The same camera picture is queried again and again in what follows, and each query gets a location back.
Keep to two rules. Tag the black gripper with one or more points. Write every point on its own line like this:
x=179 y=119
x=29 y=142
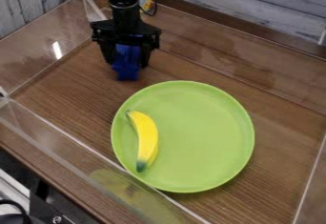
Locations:
x=141 y=34

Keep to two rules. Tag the blue star-shaped block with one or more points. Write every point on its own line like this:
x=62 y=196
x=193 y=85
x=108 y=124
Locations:
x=125 y=61

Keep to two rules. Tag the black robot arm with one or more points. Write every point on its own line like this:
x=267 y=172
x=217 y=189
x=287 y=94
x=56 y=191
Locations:
x=125 y=12

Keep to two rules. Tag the green plate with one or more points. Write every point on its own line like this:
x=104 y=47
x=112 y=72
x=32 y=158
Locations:
x=205 y=136

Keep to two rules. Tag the yellow toy banana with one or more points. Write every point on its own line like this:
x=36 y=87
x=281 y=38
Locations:
x=146 y=134

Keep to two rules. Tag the clear acrylic tray walls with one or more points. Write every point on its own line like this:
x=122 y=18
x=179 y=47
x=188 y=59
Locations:
x=60 y=96

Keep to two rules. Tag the black metal bracket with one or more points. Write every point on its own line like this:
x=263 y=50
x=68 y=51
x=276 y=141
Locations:
x=50 y=207

